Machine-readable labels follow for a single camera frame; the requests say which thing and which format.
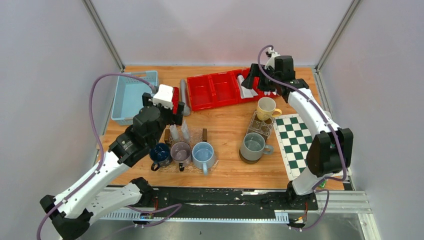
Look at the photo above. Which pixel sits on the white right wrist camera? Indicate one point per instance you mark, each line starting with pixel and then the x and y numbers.
pixel 271 54

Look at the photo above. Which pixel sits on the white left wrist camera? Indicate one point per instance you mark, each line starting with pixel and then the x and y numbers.
pixel 164 96

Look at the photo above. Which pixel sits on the light blue mug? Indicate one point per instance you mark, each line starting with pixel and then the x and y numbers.
pixel 203 156

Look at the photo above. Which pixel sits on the red glitter microphone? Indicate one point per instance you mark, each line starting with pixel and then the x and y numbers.
pixel 175 99

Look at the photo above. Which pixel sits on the red bin with toothpaste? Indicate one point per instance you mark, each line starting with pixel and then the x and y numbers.
pixel 244 72

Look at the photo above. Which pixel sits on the white toothpaste tube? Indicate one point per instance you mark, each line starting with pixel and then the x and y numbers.
pixel 174 132
pixel 245 93

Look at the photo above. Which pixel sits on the silver microphone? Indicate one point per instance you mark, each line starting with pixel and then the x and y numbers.
pixel 184 97

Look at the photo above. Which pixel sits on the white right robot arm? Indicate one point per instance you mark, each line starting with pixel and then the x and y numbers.
pixel 330 152

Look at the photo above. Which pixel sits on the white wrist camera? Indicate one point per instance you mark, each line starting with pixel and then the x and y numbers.
pixel 164 96
pixel 271 54

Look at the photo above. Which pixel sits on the purple grey mug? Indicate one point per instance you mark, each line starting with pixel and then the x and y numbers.
pixel 181 153

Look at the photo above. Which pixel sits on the left aluminium frame post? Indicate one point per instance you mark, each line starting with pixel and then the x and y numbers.
pixel 94 15

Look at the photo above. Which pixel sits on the aluminium corner frame post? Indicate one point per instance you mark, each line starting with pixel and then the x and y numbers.
pixel 346 18

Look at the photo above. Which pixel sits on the clear textured plastic sheet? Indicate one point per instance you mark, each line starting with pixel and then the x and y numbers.
pixel 261 127

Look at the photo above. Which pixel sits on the cream yellow mug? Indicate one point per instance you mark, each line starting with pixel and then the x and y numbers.
pixel 266 109

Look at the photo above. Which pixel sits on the grey toothpaste tube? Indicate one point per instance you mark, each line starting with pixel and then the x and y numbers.
pixel 185 131

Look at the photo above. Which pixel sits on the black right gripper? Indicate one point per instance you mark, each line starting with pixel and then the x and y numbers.
pixel 254 72

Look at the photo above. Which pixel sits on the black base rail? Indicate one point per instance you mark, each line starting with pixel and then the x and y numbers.
pixel 225 203

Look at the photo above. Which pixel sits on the green white chessboard mat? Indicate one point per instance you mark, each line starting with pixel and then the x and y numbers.
pixel 294 140

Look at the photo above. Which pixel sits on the light blue plastic basket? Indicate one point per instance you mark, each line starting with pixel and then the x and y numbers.
pixel 128 100

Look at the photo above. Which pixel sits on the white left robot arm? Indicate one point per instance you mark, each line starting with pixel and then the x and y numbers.
pixel 74 210

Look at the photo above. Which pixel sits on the orange green tape roll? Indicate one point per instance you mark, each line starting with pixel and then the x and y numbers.
pixel 322 184

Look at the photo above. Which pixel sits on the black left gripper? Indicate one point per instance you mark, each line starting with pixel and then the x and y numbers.
pixel 176 119

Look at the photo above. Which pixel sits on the dark blue mug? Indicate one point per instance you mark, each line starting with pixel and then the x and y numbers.
pixel 160 156

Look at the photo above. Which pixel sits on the brown oval wooden tray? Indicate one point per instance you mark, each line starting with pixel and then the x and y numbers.
pixel 254 143

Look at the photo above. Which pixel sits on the grey green mug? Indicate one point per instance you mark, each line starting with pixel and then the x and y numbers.
pixel 253 147

